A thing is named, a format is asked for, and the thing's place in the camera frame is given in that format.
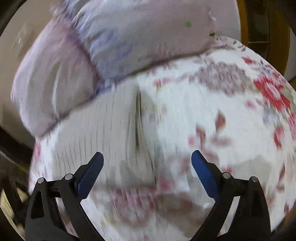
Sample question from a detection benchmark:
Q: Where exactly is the white floral bed sheet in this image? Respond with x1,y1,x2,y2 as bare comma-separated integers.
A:
29,37,295,240

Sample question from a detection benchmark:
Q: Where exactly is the white striped folded cloth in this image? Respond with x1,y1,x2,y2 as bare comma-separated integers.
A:
51,81,157,189

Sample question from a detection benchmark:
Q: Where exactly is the lavender lower pillow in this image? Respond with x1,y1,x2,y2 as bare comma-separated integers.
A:
11,19,99,137

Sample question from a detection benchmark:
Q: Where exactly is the lavender pillow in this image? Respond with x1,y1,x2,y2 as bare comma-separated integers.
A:
53,1,217,81
11,19,99,137

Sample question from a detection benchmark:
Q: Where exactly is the beige bed headboard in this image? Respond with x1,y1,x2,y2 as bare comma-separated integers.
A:
1,1,59,148

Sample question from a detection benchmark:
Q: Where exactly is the wooden bedside furniture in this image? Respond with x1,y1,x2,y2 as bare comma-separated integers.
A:
236,1,295,87

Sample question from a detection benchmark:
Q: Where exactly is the lavender upper pillow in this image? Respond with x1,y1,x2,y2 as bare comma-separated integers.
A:
53,1,217,81

